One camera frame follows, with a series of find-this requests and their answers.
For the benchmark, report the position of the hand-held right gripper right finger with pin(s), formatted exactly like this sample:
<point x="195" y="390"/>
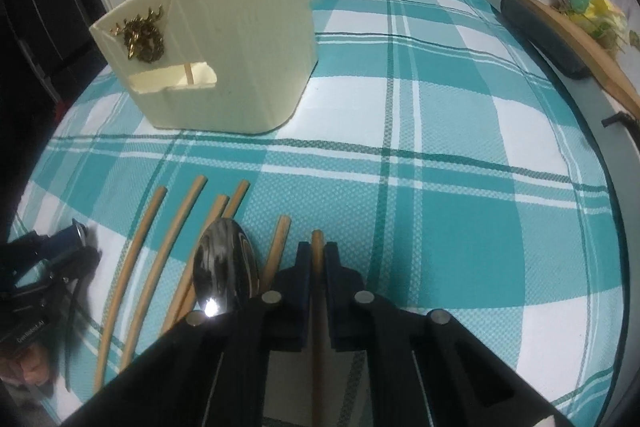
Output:
<point x="331" y="267"/>

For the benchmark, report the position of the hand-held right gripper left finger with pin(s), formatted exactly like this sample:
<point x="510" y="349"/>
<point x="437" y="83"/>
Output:
<point x="302" y="267"/>

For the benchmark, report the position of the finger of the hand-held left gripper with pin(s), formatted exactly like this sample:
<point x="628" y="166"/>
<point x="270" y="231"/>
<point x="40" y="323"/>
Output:
<point x="82" y="259"/>
<point x="67" y="239"/>

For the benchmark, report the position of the steel spoon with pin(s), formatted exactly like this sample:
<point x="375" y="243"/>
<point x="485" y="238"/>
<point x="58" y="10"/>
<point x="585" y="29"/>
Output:
<point x="225" y="257"/>

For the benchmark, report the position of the cream plastic utensil holder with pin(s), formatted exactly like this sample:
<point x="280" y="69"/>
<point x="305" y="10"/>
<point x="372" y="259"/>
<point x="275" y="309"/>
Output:
<point x="250" y="32"/>

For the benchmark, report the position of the person's left hand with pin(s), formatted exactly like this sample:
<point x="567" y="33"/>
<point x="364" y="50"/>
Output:
<point x="25" y="364"/>

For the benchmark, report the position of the teal checked cloth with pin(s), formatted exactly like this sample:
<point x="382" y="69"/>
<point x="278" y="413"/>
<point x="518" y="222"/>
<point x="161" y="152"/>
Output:
<point x="450" y="207"/>

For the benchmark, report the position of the black fridge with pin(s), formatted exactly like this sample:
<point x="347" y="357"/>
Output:
<point x="40" y="7"/>

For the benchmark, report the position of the dark rolled mat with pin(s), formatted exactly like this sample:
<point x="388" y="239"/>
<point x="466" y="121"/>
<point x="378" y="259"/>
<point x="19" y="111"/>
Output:
<point x="540" y="32"/>

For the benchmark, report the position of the wooden cutting board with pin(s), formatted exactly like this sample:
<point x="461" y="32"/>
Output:
<point x="575" y="37"/>

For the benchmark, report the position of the bag of colourful picks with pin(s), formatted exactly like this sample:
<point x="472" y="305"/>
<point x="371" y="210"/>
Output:
<point x="580" y="2"/>

